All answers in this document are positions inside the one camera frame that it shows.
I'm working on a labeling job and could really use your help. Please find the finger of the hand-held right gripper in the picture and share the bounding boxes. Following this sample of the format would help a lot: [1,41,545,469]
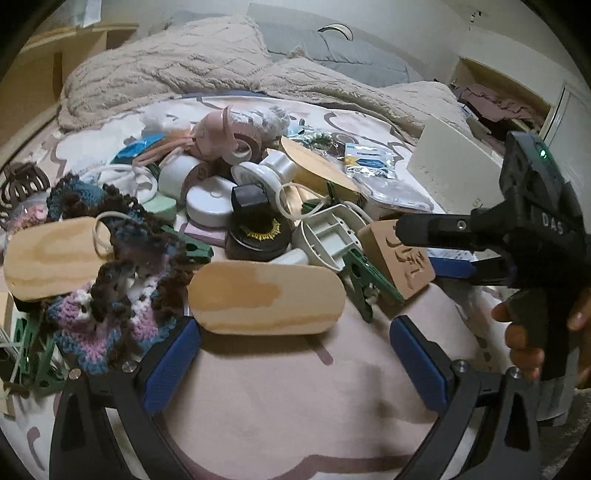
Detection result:
[428,256,512,290]
[396,210,509,253]

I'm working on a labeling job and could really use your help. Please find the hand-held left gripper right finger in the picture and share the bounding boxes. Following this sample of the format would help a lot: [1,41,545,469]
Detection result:
[390,316,542,480]

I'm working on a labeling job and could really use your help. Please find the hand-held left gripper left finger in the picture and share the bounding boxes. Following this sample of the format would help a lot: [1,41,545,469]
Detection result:
[50,318,202,480]

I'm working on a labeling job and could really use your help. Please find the carved wooden block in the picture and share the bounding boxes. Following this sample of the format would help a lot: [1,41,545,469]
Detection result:
[357,219,436,302]

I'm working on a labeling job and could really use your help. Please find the white cardboard box container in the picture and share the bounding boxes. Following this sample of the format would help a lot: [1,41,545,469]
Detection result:
[406,114,505,216]

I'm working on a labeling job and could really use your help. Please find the green clothespin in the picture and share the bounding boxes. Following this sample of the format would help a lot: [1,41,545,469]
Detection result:
[161,226,216,267]
[341,248,403,324]

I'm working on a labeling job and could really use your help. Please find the oval wooden board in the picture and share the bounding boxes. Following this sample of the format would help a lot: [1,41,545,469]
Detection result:
[187,260,347,336]
[3,216,117,304]

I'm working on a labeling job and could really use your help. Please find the person's right hand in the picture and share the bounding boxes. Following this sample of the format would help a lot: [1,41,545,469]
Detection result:
[491,291,591,380]

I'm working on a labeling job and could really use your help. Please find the clear packet with blue label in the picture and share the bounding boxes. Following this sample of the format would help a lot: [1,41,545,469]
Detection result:
[359,172,435,216]

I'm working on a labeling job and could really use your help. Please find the multicolour crochet piece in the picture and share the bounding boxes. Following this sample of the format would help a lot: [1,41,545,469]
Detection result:
[45,172,219,380]

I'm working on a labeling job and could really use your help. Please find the blue and yellow sachet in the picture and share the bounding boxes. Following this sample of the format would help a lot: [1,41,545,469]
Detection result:
[342,143,399,179]

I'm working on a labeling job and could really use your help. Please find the white louvered door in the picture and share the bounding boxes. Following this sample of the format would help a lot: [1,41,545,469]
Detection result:
[539,82,591,155]

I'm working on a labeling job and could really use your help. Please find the beige plastic holder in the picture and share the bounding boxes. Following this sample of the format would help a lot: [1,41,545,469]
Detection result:
[291,202,371,274]

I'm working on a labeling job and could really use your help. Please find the cartoon printed bed sheet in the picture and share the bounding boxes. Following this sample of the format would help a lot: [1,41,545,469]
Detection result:
[0,91,591,480]

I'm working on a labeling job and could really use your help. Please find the closet shelf with clothes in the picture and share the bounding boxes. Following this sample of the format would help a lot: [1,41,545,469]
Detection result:
[449,56,556,154]

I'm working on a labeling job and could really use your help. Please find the half-round wooden board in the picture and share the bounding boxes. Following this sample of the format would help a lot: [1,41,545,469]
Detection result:
[280,136,362,195]

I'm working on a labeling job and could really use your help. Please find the pink flat block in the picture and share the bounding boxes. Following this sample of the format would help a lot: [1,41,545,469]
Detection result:
[182,221,230,248]

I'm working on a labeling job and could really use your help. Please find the green plastic hanger clips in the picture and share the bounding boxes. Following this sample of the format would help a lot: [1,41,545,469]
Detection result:
[0,313,68,398]

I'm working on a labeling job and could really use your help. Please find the green foil packet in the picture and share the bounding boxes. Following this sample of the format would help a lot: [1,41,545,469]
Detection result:
[295,131,334,151]

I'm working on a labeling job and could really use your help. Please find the black round jar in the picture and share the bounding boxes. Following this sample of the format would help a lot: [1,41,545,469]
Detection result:
[225,214,295,262]

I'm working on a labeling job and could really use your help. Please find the green round compact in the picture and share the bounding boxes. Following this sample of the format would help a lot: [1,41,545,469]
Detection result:
[138,196,179,225]

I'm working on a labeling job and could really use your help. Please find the white round case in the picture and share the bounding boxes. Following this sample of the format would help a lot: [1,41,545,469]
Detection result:
[185,177,239,228]

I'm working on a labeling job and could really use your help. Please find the white spool bottle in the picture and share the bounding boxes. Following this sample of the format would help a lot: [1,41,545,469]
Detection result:
[230,152,297,195]

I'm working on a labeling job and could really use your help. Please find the black square-capped bottle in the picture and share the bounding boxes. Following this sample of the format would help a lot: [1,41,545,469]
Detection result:
[230,183,270,220]

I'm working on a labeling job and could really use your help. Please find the white cup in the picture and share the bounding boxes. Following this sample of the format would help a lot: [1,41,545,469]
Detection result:
[158,154,204,204]

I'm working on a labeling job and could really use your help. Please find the white lace roll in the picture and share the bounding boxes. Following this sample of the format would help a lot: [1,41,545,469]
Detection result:
[251,104,297,138]

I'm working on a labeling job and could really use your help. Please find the grey pillow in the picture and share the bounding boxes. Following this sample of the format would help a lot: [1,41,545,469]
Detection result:
[166,8,426,89]

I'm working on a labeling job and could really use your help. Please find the pink bead packet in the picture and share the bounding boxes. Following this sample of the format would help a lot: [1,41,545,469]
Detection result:
[8,202,50,232]

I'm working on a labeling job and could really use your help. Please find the large brown tape roll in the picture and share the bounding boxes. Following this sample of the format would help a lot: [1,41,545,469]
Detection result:
[221,133,262,165]

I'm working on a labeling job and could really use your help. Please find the blue snack packet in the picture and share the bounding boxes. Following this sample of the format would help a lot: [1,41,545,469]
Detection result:
[110,133,167,165]

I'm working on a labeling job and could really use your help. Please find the white and black headphones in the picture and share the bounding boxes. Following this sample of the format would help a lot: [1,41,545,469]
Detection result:
[317,24,353,42]

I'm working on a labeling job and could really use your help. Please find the brown hair claw clip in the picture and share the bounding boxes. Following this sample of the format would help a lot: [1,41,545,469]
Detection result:
[0,162,51,214]

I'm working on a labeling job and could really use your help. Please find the pink tape dispenser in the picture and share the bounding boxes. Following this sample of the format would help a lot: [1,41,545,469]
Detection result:
[191,106,260,162]

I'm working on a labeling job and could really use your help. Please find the white mesh bag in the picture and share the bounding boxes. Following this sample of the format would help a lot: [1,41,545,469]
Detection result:
[140,103,193,136]

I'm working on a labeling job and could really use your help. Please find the beige fuzzy blanket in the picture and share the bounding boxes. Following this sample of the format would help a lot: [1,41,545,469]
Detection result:
[58,15,468,140]

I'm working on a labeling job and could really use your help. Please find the wooden wall shelf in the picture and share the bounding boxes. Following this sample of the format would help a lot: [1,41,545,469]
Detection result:
[17,23,140,117]

